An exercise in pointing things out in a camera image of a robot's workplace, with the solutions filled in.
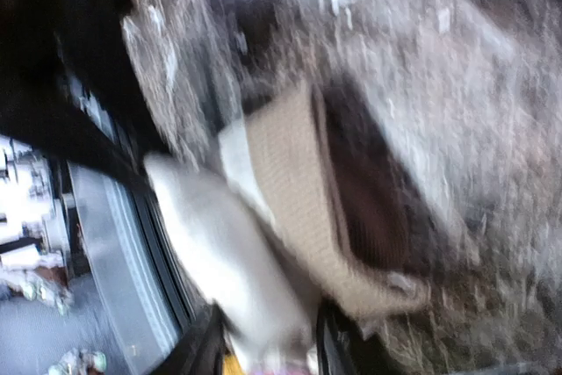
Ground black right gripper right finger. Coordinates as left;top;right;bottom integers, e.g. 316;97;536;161
316;299;395;375

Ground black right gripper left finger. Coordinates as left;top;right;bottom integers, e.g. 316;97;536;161
153;304;226;375

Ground maroon purple orange sock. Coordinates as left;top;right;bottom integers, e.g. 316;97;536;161
222;348;319;375

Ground brown and white sock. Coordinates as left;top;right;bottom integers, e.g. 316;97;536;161
144;77;430;364

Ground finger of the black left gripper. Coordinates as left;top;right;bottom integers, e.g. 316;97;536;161
1;0;169;194

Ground black front table rail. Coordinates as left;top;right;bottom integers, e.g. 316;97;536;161
52;67;198;375

